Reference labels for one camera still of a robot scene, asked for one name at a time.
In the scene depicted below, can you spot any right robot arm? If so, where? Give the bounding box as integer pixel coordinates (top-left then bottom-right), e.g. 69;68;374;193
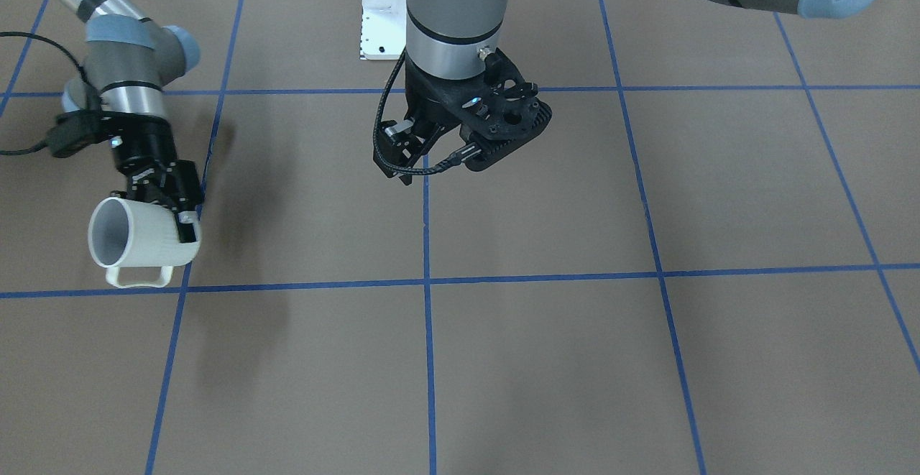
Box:
32;0;203;244

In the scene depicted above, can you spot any black braided camera cable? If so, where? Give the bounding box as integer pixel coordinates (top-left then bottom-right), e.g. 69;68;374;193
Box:
372;50;482;178

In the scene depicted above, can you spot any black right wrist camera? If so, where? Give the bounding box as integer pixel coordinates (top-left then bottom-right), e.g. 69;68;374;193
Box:
44;109;109;160

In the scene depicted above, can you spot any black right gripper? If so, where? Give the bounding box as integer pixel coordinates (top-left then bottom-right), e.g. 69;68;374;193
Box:
101;114;203;244

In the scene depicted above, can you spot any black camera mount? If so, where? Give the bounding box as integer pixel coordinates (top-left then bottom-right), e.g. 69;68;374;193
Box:
418;49;552;172

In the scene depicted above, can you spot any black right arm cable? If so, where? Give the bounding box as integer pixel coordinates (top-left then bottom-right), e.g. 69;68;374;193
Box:
0;32;88;156

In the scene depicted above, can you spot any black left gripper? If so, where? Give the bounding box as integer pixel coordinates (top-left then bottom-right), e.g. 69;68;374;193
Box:
372;65;464;186

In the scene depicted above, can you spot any white ribbed mug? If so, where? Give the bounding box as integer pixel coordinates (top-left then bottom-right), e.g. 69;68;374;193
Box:
88;197;202;289

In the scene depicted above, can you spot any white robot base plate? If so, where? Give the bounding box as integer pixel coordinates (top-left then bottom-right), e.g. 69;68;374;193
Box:
359;0;407;60

